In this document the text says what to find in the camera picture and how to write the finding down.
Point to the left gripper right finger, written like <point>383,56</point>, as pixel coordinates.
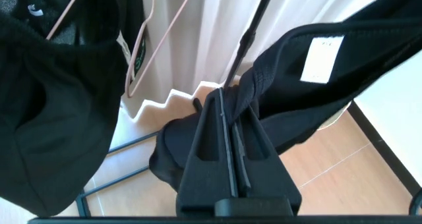
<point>270,181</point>

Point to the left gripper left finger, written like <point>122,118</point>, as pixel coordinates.
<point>204,181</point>

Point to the black garment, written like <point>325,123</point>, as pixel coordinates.
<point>280,95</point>

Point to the pink clothes hanger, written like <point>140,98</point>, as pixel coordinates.
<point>165,36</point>
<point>64,14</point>

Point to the white laundry basket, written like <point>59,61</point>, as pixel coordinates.
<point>333,120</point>

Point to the black clothes rack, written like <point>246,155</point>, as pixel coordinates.
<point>250,36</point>

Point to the beige curtain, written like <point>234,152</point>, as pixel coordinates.
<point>204,36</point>

